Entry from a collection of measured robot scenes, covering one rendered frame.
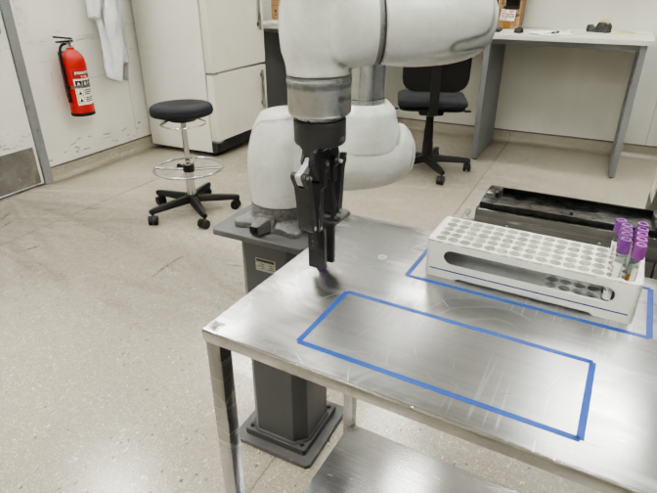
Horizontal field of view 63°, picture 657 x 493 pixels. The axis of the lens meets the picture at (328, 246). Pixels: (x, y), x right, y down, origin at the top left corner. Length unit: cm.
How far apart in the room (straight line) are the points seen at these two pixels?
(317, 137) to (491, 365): 37
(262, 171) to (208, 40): 288
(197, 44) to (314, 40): 343
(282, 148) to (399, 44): 54
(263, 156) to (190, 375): 99
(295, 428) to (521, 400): 104
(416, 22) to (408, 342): 41
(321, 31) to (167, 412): 141
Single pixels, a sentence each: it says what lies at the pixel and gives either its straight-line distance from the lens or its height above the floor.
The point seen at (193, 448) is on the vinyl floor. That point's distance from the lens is 173.
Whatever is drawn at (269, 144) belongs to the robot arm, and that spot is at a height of 91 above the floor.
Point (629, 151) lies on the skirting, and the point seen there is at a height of 4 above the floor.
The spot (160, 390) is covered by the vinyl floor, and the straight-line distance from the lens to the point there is 194.
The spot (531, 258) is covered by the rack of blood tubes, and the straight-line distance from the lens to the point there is 83.
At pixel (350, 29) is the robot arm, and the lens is 71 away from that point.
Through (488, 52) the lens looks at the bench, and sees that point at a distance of 408.
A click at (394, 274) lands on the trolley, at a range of 86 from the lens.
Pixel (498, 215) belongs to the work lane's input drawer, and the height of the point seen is 80.
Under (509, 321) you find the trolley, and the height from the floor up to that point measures 82.
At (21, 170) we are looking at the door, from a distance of 396.
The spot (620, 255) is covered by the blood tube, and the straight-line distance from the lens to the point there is 80.
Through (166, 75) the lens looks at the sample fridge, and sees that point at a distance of 437.
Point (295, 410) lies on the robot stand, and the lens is 156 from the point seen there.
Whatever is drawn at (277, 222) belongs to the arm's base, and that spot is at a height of 73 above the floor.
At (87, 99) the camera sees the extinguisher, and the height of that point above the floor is 52.
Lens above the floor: 124
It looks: 27 degrees down
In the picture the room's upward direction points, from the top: straight up
